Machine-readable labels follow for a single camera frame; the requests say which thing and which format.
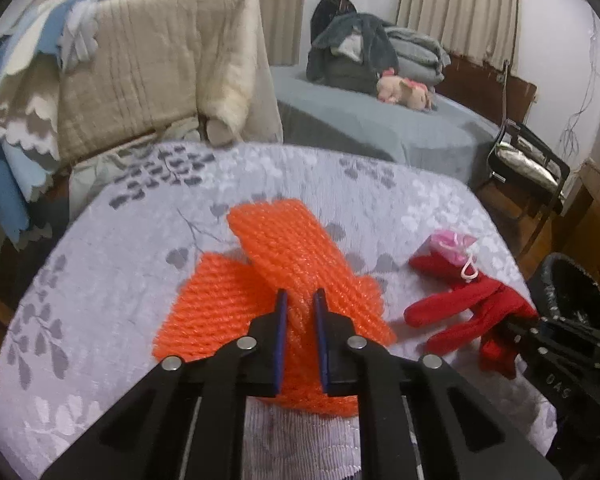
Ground pink plush pig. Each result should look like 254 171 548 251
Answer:
376 68 432 112

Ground orange foam net sleeve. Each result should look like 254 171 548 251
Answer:
227 200 396 418

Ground dark wooden headboard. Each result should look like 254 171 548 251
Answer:
436 54 538 125

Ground pile of folded grey blankets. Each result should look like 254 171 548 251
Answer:
325 27 451 96

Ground right beige curtain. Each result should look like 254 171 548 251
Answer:
396 0 521 70

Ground pink face mask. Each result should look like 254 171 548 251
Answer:
429 230 479 283

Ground bed with grey sheet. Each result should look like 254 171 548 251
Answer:
272 66 498 188

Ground hanging white cables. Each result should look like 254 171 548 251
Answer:
557 4 600 158

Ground dark teal fleece jacket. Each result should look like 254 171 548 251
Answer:
306 13 399 96

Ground blue white scalloped blanket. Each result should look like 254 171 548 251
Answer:
0 0 104 245

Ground beige quilt on rack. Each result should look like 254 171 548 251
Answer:
58 0 284 162

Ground black lined trash bin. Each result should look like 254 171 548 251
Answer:
527 252 600 341

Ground black cantilever chair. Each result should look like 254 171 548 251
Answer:
474 58 572 256

